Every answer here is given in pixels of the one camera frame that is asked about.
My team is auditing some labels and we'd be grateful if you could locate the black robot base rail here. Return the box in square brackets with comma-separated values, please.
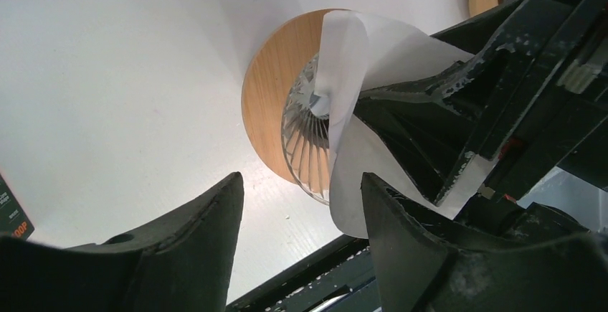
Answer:
[226, 235, 381, 312]

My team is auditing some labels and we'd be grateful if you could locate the clear glass dripper cone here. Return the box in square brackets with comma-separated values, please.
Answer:
[280, 55, 331, 205]

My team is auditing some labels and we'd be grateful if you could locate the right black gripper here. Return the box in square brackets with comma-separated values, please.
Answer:
[355, 0, 607, 230]

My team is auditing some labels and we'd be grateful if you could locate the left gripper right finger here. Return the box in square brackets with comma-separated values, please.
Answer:
[361, 173, 607, 311]

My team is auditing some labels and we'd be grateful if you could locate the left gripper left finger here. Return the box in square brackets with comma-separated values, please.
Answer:
[1, 172, 244, 311]

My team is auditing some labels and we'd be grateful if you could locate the white paper coffee filter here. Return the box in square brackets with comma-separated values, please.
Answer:
[311, 11, 492, 238]

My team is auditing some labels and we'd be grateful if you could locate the wooden dripper ring holder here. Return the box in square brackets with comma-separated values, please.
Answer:
[241, 9, 331, 184]

